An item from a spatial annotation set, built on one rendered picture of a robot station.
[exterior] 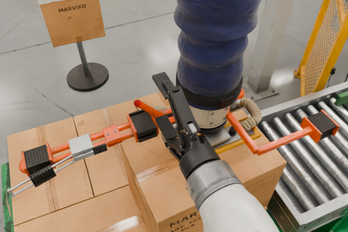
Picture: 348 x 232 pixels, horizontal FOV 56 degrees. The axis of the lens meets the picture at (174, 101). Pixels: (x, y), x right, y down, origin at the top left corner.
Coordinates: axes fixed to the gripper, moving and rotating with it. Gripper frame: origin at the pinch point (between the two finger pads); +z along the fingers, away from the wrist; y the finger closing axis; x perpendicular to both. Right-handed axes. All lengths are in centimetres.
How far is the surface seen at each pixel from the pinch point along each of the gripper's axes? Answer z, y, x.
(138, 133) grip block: 18.0, 32.0, -1.4
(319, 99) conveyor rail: 47, 101, 130
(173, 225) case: 1, 73, 3
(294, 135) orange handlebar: -4, 33, 45
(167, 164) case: 22, 64, 10
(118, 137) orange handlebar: 20.0, 33.1, -7.6
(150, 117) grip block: 23.5, 32.9, 5.2
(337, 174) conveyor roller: 1, 104, 102
